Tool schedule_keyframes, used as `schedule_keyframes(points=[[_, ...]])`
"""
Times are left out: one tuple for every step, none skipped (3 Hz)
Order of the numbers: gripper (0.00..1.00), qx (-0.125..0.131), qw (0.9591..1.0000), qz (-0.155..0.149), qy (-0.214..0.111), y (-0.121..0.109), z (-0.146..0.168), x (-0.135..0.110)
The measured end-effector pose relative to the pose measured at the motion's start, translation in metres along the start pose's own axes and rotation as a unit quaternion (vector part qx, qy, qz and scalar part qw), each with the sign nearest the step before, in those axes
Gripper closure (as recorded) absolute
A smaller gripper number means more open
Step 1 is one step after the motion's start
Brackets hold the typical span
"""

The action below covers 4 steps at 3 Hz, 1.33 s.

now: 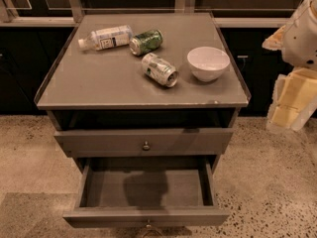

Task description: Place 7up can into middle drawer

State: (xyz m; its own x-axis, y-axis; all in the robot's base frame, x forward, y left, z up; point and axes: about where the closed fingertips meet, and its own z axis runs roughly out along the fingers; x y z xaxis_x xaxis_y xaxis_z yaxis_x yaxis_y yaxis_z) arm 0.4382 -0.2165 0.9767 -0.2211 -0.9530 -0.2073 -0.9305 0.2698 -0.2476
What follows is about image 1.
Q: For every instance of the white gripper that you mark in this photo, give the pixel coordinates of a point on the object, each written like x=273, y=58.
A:
x=302, y=44

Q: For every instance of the white green 7up can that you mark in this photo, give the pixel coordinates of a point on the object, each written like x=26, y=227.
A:
x=159, y=70

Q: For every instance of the closed top drawer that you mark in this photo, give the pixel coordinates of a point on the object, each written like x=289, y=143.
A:
x=129, y=142

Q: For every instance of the dark green soda can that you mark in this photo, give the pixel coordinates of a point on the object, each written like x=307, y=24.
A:
x=146, y=42

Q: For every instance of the grey drawer cabinet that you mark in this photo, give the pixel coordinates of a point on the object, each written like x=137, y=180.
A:
x=108, y=90

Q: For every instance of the round top drawer knob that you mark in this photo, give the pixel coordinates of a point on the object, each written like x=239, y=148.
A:
x=146, y=146

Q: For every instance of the open middle drawer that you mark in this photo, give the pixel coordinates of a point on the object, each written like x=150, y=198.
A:
x=140, y=191

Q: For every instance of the white ceramic bowl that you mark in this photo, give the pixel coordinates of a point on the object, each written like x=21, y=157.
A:
x=207, y=63

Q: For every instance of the clear plastic water bottle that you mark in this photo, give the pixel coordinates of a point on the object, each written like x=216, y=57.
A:
x=106, y=38

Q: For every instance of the metal middle drawer handle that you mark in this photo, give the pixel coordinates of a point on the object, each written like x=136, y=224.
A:
x=149, y=230

